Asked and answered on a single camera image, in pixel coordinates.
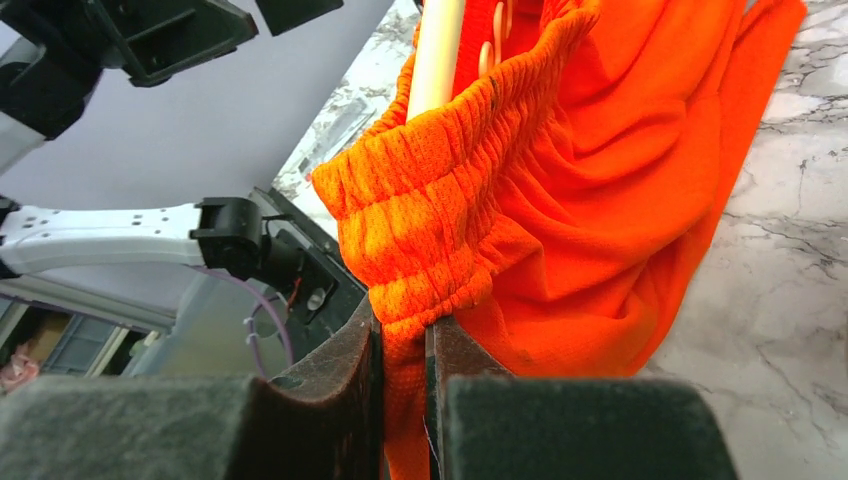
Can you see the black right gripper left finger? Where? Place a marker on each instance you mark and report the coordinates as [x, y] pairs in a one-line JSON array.
[[319, 419]]

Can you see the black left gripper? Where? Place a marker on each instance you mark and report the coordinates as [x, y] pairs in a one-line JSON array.
[[151, 41]]

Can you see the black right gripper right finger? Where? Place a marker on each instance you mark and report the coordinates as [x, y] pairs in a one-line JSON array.
[[485, 423]]

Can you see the orange garment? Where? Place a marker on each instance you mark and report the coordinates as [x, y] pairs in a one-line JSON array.
[[559, 205]]

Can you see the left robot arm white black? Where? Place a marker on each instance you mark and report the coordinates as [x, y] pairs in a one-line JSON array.
[[48, 76]]

